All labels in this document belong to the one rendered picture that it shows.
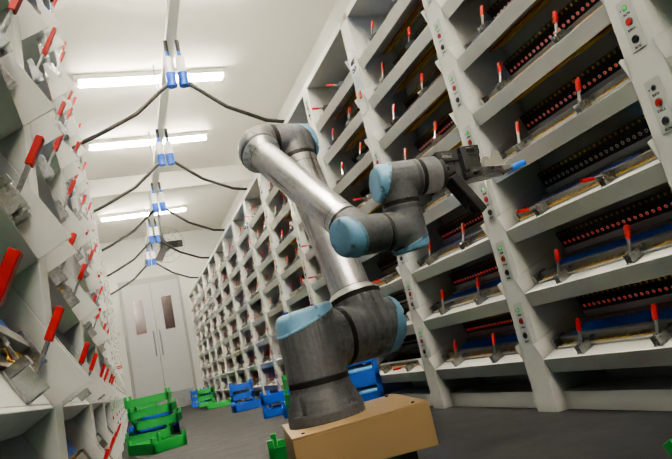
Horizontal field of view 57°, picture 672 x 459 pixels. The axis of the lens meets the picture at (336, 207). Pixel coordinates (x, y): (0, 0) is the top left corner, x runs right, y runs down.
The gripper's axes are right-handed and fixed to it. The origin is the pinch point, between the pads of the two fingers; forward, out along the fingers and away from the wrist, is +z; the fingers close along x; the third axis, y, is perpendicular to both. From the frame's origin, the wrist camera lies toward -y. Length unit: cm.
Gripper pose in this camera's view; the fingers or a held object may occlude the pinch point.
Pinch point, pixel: (506, 171)
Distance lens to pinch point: 163.0
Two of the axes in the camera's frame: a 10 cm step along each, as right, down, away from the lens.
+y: -2.3, -9.5, 2.0
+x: -3.0, 2.6, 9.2
